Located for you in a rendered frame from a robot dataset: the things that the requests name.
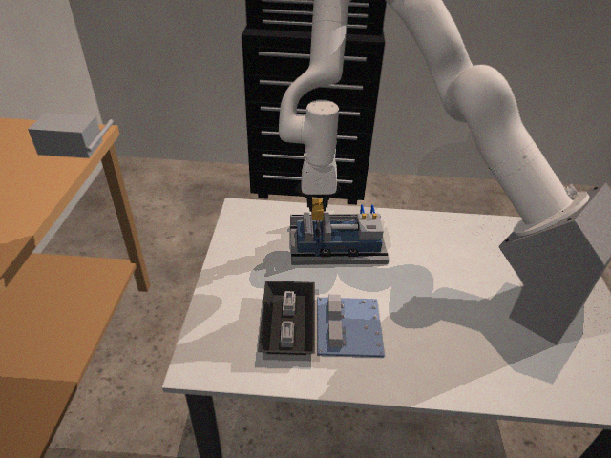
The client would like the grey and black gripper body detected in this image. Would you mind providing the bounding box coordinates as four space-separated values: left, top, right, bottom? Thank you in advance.
301 158 337 195

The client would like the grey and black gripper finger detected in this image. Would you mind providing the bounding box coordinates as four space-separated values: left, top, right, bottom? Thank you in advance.
295 181 312 212
323 182 341 212

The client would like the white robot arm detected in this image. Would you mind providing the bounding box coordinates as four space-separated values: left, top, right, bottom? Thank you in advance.
279 0 589 236

